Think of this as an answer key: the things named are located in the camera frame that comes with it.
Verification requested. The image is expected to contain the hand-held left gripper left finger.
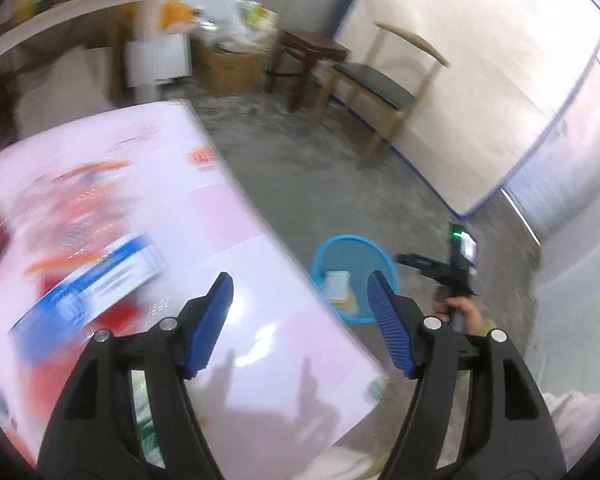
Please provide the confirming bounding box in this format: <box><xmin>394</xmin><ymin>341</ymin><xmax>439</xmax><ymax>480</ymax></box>
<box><xmin>36</xmin><ymin>272</ymin><xmax>236</xmax><ymax>480</ymax></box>

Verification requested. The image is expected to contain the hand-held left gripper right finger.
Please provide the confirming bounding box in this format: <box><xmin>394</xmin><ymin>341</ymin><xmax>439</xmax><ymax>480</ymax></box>
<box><xmin>367</xmin><ymin>270</ymin><xmax>568</xmax><ymax>480</ymax></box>

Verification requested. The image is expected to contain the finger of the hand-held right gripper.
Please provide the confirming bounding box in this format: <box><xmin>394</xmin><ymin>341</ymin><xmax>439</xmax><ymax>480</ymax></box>
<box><xmin>395</xmin><ymin>253</ymin><xmax>450</xmax><ymax>276</ymax></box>

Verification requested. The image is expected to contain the blue mesh plastic basket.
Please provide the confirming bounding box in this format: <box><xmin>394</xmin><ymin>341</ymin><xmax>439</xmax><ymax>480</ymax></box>
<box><xmin>311</xmin><ymin>234</ymin><xmax>400</xmax><ymax>323</ymax></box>

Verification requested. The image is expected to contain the person's right hand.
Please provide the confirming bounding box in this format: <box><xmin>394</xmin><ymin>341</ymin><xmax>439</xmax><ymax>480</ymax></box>
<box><xmin>432</xmin><ymin>296</ymin><xmax>485</xmax><ymax>336</ymax></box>

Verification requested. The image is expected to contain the yellow packet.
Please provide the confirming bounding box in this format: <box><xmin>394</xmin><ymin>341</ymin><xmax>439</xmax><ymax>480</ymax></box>
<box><xmin>337</xmin><ymin>295</ymin><xmax>364</xmax><ymax>317</ymax></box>

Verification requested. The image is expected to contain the white blue packet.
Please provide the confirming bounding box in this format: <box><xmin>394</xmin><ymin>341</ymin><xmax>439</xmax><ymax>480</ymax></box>
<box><xmin>322</xmin><ymin>271</ymin><xmax>351</xmax><ymax>303</ymax></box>

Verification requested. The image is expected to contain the pink printed tablecloth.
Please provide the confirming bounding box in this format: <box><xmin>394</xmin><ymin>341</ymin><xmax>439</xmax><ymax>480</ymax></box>
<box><xmin>0</xmin><ymin>100</ymin><xmax>391</xmax><ymax>466</ymax></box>

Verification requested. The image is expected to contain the blue white carton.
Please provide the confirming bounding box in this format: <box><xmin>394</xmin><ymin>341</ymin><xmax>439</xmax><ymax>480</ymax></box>
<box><xmin>7</xmin><ymin>232</ymin><xmax>166</xmax><ymax>361</ymax></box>

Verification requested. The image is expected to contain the white panel with blue edging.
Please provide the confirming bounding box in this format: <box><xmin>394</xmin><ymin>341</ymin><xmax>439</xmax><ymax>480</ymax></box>
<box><xmin>502</xmin><ymin>35</ymin><xmax>600</xmax><ymax>251</ymax></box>
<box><xmin>330</xmin><ymin>0</ymin><xmax>600</xmax><ymax>218</ymax></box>

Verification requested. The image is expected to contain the wooden chair with dark seat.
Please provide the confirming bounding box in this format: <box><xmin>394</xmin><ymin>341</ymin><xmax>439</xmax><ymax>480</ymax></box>
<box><xmin>312</xmin><ymin>21</ymin><xmax>452</xmax><ymax>170</ymax></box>

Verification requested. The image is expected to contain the dark wooden stool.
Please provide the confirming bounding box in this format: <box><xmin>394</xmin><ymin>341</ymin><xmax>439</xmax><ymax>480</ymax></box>
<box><xmin>266</xmin><ymin>27</ymin><xmax>352</xmax><ymax>113</ymax></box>

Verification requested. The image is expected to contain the cardboard box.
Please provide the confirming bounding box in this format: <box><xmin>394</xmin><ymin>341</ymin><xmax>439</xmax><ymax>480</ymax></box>
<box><xmin>192</xmin><ymin>42</ymin><xmax>264</xmax><ymax>97</ymax></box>

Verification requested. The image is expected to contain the white storage cabinet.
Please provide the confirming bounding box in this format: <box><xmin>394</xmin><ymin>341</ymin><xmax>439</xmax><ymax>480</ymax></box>
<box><xmin>125</xmin><ymin>32</ymin><xmax>193</xmax><ymax>88</ymax></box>

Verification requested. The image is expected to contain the white plastic bag with cartons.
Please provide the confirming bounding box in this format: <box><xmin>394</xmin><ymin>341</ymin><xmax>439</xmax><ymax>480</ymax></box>
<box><xmin>232</xmin><ymin>0</ymin><xmax>282</xmax><ymax>48</ymax></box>

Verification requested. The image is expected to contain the yellow plastic bag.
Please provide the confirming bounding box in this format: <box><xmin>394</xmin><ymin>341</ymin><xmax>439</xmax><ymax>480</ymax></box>
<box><xmin>159</xmin><ymin>1</ymin><xmax>204</xmax><ymax>34</ymax></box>

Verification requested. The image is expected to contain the white side table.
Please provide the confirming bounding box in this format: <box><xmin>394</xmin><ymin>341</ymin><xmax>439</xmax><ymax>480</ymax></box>
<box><xmin>0</xmin><ymin>0</ymin><xmax>186</xmax><ymax>106</ymax></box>

